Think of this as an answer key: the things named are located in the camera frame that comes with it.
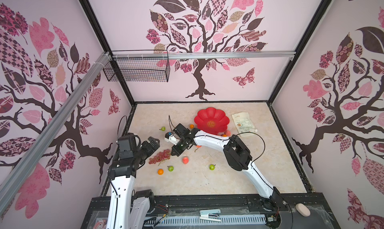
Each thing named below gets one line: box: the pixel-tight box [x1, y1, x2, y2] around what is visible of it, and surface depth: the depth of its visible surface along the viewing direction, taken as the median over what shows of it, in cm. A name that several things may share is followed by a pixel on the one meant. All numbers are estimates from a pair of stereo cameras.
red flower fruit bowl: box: [194, 107, 230, 135], surface depth 110 cm
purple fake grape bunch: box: [148, 148, 171, 166], surface depth 89 cm
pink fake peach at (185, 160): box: [182, 156, 190, 165], surface depth 89 cm
